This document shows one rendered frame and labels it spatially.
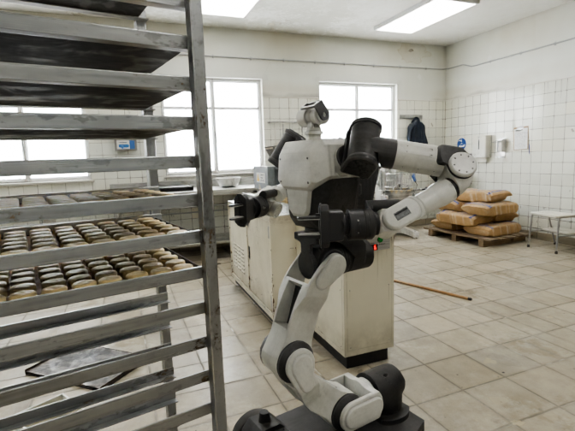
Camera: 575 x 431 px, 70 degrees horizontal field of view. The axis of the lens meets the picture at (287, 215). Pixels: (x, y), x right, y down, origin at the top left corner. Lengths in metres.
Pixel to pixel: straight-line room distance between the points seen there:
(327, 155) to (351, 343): 1.44
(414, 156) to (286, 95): 5.08
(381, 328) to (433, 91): 5.64
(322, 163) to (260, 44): 5.04
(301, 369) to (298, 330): 0.12
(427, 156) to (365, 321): 1.43
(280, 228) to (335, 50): 4.29
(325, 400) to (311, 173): 0.83
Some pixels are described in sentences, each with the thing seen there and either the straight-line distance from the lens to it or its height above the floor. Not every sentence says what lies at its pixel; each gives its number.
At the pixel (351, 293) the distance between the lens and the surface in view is 2.40.
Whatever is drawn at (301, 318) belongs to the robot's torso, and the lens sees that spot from 1.44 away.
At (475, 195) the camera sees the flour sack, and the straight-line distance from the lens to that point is 6.22.
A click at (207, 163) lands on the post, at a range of 0.99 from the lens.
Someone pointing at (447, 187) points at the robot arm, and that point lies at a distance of 1.25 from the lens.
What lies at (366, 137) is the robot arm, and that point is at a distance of 1.26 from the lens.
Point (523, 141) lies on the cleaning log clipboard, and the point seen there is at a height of 1.34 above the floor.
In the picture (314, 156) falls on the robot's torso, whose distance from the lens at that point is 1.31.
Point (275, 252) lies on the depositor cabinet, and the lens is 2.90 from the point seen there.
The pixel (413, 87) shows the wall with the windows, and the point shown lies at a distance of 7.43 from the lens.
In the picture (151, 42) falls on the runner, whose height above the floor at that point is 1.49.
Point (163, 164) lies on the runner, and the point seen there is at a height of 1.23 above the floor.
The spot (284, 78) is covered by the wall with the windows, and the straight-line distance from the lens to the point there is 6.29.
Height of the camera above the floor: 1.23
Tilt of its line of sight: 8 degrees down
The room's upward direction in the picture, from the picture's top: 2 degrees counter-clockwise
